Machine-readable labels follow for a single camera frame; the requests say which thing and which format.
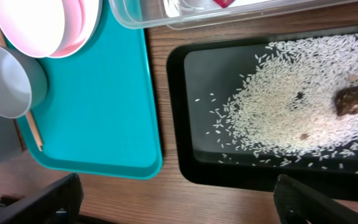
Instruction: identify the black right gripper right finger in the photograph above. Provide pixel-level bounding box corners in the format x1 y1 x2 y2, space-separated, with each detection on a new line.
273 174 358 224

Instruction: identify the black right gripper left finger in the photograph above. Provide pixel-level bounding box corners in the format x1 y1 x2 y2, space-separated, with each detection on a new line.
0 173 83 224

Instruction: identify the white rice pile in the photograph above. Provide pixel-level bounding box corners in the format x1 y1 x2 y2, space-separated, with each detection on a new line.
194 32 358 175

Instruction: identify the brown food scrap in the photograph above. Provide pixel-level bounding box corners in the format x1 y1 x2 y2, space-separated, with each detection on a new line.
334 86 358 116

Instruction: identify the pink bowl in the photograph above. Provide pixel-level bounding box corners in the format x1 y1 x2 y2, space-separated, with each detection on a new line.
0 0 83 58

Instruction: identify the red snack wrapper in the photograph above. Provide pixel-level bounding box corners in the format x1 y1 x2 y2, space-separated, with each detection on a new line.
213 0 234 8

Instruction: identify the black waste tray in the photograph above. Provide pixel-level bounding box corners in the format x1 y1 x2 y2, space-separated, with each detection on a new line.
167 26 358 201

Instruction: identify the teal serving tray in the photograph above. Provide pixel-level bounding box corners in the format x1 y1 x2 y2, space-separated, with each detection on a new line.
3 1 163 179

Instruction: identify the grey small bowl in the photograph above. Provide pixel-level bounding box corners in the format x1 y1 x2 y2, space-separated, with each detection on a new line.
0 46 48 119

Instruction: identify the large white plate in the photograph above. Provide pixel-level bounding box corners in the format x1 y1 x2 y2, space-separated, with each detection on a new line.
49 0 103 58

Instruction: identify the clear plastic bin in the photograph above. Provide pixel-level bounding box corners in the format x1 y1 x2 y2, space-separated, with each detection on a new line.
109 0 357 30

